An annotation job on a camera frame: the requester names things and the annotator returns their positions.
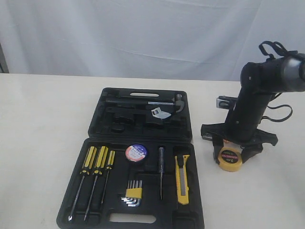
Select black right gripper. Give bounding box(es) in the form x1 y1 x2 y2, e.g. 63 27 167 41
201 90 278 163

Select yellow tape measure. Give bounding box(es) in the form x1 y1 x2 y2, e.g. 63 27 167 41
216 146 243 172

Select yellow black utility knife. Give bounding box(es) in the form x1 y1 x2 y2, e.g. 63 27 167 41
175 155 189 205

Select black electrical tape roll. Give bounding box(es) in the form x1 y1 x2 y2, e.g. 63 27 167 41
125 144 148 163

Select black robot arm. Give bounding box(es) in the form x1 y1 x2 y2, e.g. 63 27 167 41
201 52 305 162

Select black plastic tool case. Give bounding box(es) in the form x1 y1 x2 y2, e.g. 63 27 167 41
56 87 204 229

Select orange black combination pliers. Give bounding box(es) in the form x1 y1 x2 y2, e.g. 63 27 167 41
202 133 230 144

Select voltage tester screwdriver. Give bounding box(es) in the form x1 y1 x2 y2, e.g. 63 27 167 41
158 147 165 199

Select adjustable wrench silver head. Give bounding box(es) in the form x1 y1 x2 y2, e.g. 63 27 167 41
105 107 172 125

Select white backdrop curtain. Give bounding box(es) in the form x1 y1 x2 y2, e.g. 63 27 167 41
0 0 305 81

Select hex key set yellow holder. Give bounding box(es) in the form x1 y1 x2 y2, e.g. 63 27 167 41
121 180 142 208

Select small yellow black screwdriver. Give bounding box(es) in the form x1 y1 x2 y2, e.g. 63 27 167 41
101 150 115 205

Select middle yellow black screwdriver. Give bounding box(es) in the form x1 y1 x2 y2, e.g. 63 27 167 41
83 146 109 221

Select large yellow black screwdriver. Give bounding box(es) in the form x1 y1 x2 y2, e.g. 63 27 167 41
68 146 97 222

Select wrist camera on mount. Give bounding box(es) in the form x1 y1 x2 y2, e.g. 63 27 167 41
216 95 237 110

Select claw hammer black handle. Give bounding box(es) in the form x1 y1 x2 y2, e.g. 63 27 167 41
105 94 185 113

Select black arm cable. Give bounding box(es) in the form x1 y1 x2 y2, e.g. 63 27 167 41
259 41 298 124

